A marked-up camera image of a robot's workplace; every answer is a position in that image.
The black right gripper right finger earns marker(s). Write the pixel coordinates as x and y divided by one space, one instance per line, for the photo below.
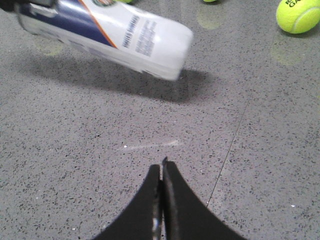
185 216

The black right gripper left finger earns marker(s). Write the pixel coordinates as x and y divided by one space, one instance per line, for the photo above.
140 220

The white blue tennis ball can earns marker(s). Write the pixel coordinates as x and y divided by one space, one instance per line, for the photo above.
122 33

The middle yellow tennis ball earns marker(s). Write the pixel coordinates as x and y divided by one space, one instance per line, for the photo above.
209 1

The Wilson logo tennis ball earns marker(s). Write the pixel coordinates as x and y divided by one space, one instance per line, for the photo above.
126 1

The Roland Garros tennis ball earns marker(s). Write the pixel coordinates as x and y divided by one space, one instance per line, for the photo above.
298 16

